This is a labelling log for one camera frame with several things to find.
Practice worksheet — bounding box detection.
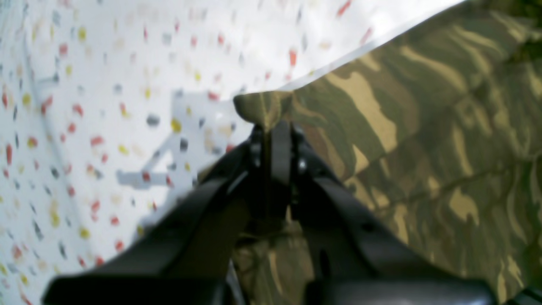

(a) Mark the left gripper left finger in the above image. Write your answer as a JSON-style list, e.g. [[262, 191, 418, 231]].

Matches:
[[43, 127, 264, 305]]

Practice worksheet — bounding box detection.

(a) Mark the camouflage T-shirt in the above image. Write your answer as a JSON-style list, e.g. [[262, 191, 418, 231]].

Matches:
[[232, 0, 541, 305]]

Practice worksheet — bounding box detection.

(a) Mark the speckled white tablecloth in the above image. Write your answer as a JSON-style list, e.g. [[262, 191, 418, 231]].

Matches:
[[1, 0, 456, 305]]

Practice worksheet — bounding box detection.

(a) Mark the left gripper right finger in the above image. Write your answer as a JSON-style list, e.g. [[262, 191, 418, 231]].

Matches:
[[271, 120, 496, 305]]

